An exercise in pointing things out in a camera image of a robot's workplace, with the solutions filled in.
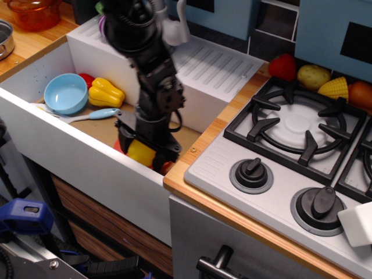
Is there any black left burner grate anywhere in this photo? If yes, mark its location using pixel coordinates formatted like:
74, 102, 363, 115
223, 77, 367, 186

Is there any black right burner grate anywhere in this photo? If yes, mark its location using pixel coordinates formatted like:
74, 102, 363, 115
335, 119, 371, 203

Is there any red toy tomato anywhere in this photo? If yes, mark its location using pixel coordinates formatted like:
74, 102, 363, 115
78, 73, 95, 89

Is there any white toy sink basin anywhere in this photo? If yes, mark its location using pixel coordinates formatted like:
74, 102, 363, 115
1, 17, 263, 244

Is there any blue plastic clamp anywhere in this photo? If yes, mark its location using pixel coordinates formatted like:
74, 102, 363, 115
1, 198, 54, 235

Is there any orange transparent pot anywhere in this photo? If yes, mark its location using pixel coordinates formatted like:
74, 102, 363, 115
4, 0, 62, 32

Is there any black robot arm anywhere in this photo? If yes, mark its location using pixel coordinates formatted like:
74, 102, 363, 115
102, 1, 185, 172

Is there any yellow toy lemon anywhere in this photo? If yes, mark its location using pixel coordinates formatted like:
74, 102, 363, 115
126, 139, 156, 167

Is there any yellow toy bell pepper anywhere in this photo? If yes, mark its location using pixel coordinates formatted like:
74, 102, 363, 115
88, 77, 125, 108

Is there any blue handled white spatula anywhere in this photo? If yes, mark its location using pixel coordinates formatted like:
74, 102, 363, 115
32, 103, 120, 124

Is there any green toy bitter gourd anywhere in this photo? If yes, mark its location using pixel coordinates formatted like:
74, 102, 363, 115
95, 1, 104, 15

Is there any yellow toy potato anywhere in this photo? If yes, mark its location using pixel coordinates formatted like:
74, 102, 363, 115
297, 65, 331, 90

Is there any yellow toy corn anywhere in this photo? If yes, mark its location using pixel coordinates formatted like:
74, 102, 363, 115
318, 76, 349, 102

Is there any light blue plastic bowl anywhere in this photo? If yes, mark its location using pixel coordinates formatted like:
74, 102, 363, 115
44, 73, 88, 115

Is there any black right stove knob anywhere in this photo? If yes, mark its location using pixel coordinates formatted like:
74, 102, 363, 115
290, 187, 346, 237

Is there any black stove knob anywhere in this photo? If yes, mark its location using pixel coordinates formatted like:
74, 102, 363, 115
290, 187, 346, 237
229, 158, 274, 195

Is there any grey toy faucet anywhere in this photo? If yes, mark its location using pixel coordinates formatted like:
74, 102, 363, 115
155, 0, 191, 47

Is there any silver metal pot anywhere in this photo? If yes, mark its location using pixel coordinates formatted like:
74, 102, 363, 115
1, 19, 15, 60

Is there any grey toy stove top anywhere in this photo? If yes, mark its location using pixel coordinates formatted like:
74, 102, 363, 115
184, 76, 372, 279

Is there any red toy strawberry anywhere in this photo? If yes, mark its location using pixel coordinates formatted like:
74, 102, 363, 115
268, 53, 296, 81

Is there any black braided cable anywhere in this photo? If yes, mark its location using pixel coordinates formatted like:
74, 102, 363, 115
0, 246, 14, 279

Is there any black ribbed handle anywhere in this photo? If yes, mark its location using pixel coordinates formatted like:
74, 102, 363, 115
85, 256, 145, 278

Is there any orange toy carrot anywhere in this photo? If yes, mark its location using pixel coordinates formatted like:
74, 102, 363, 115
348, 81, 371, 110

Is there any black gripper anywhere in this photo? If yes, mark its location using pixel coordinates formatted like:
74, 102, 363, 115
115, 109, 182, 172

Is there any metal oven door handle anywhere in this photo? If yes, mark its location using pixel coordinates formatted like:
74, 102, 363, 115
196, 245, 244, 279

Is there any black left stove knob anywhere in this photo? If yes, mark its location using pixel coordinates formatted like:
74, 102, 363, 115
229, 158, 274, 195

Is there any purple toy onion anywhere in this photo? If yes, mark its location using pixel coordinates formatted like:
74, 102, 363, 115
98, 15, 106, 37

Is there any black burner grate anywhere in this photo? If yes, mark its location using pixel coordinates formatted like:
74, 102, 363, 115
223, 77, 367, 186
335, 119, 371, 203

